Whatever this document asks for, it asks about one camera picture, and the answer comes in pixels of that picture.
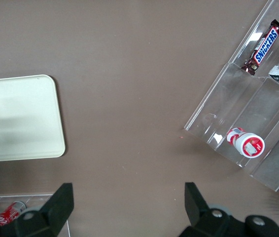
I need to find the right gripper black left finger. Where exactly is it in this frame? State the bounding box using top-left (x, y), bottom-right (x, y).
top-left (0, 182), bottom-right (75, 237)

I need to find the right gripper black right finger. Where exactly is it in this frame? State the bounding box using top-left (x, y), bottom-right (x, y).
top-left (178, 182), bottom-right (279, 237)

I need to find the beige plastic tray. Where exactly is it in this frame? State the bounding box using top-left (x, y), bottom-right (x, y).
top-left (0, 74), bottom-right (66, 163)

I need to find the clear acrylic bottle rack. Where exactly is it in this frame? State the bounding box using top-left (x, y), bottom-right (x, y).
top-left (0, 193), bottom-right (70, 237)

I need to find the red cola bottle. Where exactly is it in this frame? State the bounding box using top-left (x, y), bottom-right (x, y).
top-left (0, 200), bottom-right (27, 227)

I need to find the white red yogurt bottle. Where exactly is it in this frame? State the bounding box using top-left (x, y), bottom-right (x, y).
top-left (226, 126), bottom-right (266, 158)

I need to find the clear acrylic stepped display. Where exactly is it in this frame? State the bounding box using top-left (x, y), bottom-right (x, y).
top-left (183, 0), bottom-right (279, 193)

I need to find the Snickers chocolate bar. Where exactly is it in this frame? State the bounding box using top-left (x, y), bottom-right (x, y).
top-left (240, 19), bottom-right (279, 76)

